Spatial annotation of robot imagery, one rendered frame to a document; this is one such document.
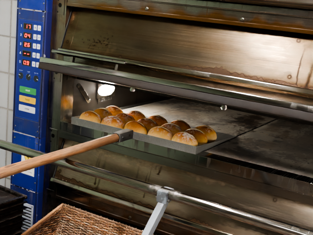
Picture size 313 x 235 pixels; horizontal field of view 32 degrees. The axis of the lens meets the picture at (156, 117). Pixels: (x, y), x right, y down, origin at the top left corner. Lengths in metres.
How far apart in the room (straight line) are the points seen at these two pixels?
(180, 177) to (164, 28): 0.53
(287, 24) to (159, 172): 0.71
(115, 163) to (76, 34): 0.51
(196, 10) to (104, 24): 0.39
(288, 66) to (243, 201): 0.48
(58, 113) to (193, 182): 0.63
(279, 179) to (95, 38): 0.84
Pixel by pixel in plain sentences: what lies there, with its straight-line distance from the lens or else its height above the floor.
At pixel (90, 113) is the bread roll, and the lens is 2.14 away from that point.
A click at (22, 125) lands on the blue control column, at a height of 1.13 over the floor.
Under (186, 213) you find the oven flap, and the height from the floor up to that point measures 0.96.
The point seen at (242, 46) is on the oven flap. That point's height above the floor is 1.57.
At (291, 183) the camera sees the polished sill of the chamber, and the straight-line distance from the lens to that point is 1.79.
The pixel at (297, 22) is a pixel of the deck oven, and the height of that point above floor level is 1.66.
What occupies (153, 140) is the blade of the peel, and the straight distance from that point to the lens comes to 1.97.
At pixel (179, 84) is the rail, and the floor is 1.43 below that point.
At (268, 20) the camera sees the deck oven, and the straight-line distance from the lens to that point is 1.76.
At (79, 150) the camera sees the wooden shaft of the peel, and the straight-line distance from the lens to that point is 1.76.
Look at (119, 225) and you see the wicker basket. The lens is 2.10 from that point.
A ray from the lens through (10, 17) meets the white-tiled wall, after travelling 2.36.
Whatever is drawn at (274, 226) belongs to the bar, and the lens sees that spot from 1.43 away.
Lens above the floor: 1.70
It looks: 12 degrees down
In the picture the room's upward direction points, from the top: 5 degrees clockwise
